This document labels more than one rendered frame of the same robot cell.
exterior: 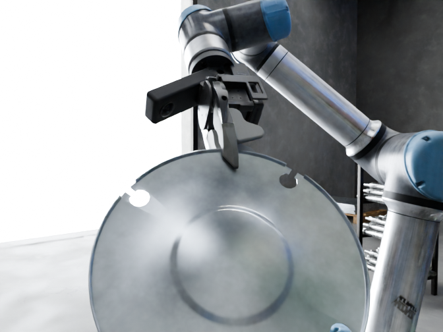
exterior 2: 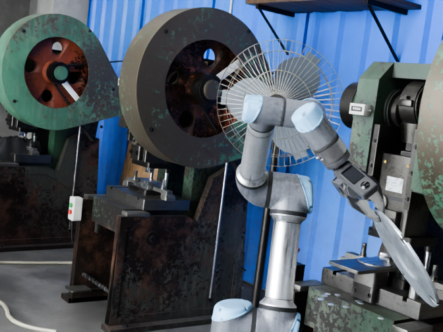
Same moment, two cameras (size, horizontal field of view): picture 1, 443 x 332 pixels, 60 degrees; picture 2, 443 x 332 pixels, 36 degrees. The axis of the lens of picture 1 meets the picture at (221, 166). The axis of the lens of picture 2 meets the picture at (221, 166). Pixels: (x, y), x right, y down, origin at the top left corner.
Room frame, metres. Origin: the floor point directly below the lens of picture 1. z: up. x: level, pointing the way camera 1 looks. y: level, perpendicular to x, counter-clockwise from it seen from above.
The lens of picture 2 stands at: (0.86, 1.75, 1.29)
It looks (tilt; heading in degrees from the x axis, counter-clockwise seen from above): 6 degrees down; 272
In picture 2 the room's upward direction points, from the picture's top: 7 degrees clockwise
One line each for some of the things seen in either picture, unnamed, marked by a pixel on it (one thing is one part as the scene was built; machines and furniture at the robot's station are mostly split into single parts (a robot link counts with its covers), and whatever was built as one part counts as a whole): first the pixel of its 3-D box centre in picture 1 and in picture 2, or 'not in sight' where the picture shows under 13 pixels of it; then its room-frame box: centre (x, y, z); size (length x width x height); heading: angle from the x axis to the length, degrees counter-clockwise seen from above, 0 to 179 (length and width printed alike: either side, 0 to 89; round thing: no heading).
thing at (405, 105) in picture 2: not in sight; (417, 128); (0.24, -0.73, 1.27); 0.21 x 0.12 x 0.34; 40
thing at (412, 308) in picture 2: not in sight; (393, 288); (0.23, -0.73, 0.67); 0.45 x 0.30 x 0.06; 130
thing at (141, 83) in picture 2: not in sight; (202, 167); (1.07, -2.28, 0.87); 1.53 x 0.99 x 1.74; 38
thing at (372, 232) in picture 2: not in sight; (401, 239); (0.23, -0.73, 0.86); 0.20 x 0.16 x 0.05; 130
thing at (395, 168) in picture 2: not in sight; (401, 192); (0.27, -0.70, 1.04); 0.17 x 0.15 x 0.30; 40
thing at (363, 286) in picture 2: not in sight; (364, 280); (0.37, -0.61, 0.72); 0.25 x 0.14 x 0.14; 40
